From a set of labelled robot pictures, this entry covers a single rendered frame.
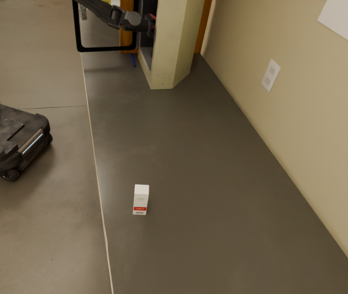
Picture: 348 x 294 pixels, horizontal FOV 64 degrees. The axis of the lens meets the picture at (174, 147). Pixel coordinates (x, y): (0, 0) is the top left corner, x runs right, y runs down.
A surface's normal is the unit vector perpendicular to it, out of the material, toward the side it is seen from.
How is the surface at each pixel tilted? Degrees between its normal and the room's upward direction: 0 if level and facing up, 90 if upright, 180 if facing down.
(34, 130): 0
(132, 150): 0
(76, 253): 0
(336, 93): 90
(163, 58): 90
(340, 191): 90
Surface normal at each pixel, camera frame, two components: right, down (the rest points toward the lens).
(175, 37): 0.29, 0.70
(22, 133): 0.14, -0.71
